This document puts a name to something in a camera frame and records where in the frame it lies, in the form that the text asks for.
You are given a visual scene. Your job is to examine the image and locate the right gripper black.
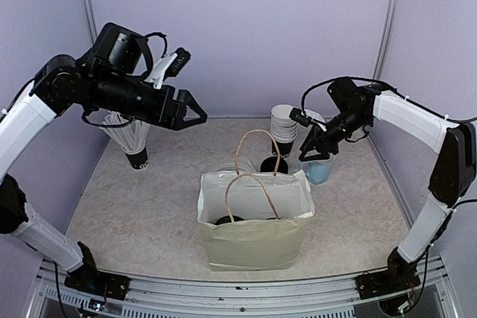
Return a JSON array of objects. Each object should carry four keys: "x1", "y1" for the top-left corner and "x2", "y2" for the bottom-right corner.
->
[{"x1": 300, "y1": 106, "x2": 371, "y2": 160}]

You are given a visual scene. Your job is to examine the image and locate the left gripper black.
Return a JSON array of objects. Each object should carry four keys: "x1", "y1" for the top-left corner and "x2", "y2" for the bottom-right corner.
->
[{"x1": 87, "y1": 69, "x2": 209, "y2": 130}]

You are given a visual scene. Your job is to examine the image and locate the cream paper bag with handles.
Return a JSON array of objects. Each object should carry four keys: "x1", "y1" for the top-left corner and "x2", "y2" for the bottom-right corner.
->
[{"x1": 196, "y1": 128, "x2": 316, "y2": 273}]

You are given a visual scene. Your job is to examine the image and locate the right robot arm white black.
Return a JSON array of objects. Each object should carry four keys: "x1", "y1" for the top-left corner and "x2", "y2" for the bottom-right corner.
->
[{"x1": 289, "y1": 76, "x2": 476, "y2": 291}]

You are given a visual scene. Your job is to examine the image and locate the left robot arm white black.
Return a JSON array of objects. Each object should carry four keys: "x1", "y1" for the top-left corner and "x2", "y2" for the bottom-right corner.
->
[{"x1": 1, "y1": 23, "x2": 207, "y2": 292}]

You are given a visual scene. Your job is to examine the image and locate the light blue ceramic mug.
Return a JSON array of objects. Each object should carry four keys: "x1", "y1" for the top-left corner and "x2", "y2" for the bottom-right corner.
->
[{"x1": 300, "y1": 157, "x2": 335, "y2": 185}]

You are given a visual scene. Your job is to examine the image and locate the stack of paper cups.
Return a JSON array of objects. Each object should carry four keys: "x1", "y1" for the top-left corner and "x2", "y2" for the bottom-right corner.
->
[{"x1": 271, "y1": 104, "x2": 297, "y2": 159}]

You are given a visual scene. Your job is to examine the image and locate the stack of black lids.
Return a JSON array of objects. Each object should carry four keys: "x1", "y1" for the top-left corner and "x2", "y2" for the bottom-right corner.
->
[{"x1": 259, "y1": 156, "x2": 289, "y2": 174}]

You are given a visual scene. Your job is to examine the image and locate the grey spiral pattern plate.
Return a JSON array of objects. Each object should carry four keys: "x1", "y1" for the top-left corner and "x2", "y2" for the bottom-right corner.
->
[{"x1": 204, "y1": 159, "x2": 257, "y2": 174}]

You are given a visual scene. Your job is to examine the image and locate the cup of white straws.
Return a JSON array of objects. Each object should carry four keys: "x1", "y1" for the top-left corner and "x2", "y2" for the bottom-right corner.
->
[{"x1": 102, "y1": 111, "x2": 151, "y2": 170}]

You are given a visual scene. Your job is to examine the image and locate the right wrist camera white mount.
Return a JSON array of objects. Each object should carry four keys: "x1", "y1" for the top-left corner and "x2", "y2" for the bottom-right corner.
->
[{"x1": 289, "y1": 107, "x2": 326, "y2": 128}]

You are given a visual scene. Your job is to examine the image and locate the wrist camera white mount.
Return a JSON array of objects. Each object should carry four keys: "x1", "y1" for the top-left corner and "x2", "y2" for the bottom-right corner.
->
[
  {"x1": 144, "y1": 48, "x2": 191, "y2": 90},
  {"x1": 289, "y1": 107, "x2": 326, "y2": 128}
]

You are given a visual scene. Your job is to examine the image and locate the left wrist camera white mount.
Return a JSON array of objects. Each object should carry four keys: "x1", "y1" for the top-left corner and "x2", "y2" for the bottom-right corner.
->
[{"x1": 144, "y1": 48, "x2": 191, "y2": 90}]

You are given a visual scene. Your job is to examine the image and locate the aluminium front rail frame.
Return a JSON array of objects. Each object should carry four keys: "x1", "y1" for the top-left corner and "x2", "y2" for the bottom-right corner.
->
[{"x1": 22, "y1": 256, "x2": 462, "y2": 317}]

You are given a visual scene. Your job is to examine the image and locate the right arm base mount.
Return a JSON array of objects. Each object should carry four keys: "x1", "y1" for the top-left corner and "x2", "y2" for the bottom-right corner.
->
[{"x1": 355, "y1": 270, "x2": 420, "y2": 299}]

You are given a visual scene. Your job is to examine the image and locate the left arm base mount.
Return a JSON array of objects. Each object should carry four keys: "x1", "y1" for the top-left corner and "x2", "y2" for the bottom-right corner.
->
[{"x1": 64, "y1": 271, "x2": 130, "y2": 301}]

